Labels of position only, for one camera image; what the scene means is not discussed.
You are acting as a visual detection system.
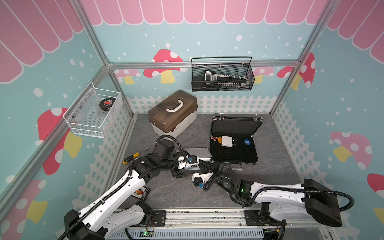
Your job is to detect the white card box black case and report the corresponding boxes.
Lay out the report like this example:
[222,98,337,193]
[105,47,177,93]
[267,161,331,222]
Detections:
[221,136,233,148]

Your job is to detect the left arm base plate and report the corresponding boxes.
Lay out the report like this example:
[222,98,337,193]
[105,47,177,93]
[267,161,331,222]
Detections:
[148,211,167,227]

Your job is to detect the small green circuit board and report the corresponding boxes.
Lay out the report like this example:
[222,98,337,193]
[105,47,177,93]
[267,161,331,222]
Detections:
[139,230,154,238]

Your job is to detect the silver aluminium poker case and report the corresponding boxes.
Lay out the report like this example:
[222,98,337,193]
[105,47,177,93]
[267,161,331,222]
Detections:
[178,148,214,171]

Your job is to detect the black tape roll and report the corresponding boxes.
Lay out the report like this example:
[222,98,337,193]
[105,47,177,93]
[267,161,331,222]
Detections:
[99,97,117,111]

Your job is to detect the poker chips in black case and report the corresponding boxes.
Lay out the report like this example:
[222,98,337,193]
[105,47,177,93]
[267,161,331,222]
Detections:
[211,136,222,144]

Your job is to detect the blue round dealer chip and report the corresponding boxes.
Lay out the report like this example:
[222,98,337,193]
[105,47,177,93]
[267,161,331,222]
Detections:
[244,139,251,146]

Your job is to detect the black wire wall basket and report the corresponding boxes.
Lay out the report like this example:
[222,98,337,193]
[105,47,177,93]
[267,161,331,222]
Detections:
[191,57,255,92]

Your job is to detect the white wire wall basket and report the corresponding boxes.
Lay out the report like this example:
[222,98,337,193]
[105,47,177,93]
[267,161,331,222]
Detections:
[63,83,123,139]

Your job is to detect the black poker case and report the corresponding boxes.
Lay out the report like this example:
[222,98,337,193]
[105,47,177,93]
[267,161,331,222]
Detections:
[210,114,264,164]

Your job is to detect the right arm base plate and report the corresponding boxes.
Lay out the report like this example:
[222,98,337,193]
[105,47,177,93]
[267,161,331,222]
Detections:
[244,210,282,227]

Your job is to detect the yellow black screwdriver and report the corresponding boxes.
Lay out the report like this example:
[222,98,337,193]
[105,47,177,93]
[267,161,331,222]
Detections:
[123,147,149,165]

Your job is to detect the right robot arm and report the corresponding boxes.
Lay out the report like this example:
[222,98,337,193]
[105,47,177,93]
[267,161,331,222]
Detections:
[192,162,355,227]

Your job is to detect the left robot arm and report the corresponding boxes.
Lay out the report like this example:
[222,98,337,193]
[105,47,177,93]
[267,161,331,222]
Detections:
[59,135,200,240]

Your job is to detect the white box brown lid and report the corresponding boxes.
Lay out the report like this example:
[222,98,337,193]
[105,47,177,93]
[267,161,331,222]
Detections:
[148,90,198,138]

